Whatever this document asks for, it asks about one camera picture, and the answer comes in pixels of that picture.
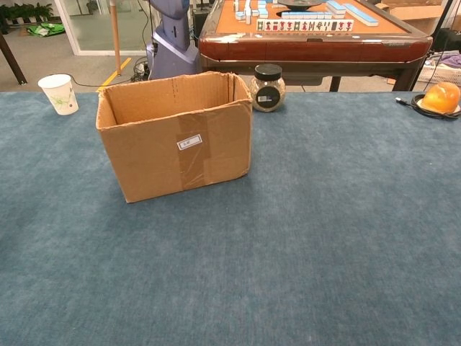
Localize green cloth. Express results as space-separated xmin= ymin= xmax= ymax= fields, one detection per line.
xmin=27 ymin=22 xmax=66 ymax=37

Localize green potted plants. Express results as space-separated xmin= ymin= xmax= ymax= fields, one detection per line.
xmin=0 ymin=2 xmax=55 ymax=26

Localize brown mahjong table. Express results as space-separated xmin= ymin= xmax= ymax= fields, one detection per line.
xmin=197 ymin=0 xmax=433 ymax=93

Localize blue backed mahjong tile row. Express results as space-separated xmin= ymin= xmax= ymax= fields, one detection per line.
xmin=282 ymin=10 xmax=333 ymax=20
xmin=326 ymin=0 xmax=379 ymax=27
xmin=233 ymin=0 xmax=269 ymax=25

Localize face-up mahjong tile row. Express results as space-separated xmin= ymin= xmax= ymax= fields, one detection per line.
xmin=256 ymin=19 xmax=354 ymax=32

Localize dark metal leg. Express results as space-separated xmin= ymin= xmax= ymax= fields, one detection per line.
xmin=0 ymin=32 xmax=28 ymax=86

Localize white plastic basket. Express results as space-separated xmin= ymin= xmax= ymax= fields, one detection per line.
xmin=417 ymin=59 xmax=461 ymax=87

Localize open cardboard box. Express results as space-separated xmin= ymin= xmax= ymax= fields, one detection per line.
xmin=95 ymin=71 xmax=254 ymax=203

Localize purple cloth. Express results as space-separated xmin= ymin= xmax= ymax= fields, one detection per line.
xmin=437 ymin=50 xmax=461 ymax=68

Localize brown cardboard box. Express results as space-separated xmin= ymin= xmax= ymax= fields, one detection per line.
xmin=381 ymin=0 xmax=451 ymax=35

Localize white paper cup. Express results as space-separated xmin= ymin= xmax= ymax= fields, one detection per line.
xmin=37 ymin=74 xmax=79 ymax=116

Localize blue table mat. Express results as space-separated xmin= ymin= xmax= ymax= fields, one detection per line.
xmin=0 ymin=91 xmax=461 ymax=346

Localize wooden pole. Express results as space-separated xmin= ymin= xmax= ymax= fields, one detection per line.
xmin=110 ymin=0 xmax=122 ymax=76

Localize orange dome lamp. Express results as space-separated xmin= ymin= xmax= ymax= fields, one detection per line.
xmin=420 ymin=81 xmax=461 ymax=115

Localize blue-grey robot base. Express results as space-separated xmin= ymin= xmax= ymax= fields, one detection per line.
xmin=146 ymin=0 xmax=202 ymax=81

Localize glass jar black lid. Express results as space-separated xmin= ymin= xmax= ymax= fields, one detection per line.
xmin=250 ymin=63 xmax=287 ymax=112

